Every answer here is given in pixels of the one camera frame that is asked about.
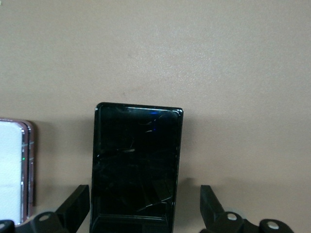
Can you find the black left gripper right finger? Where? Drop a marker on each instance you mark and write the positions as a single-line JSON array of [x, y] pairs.
[[211, 206]]

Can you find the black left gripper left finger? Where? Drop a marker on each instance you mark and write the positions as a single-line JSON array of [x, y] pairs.
[[75, 208]]

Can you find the long black smartphone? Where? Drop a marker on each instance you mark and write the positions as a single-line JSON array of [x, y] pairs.
[[136, 170]]

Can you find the lavender flip phone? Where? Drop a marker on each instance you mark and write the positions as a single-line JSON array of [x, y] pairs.
[[12, 170]]

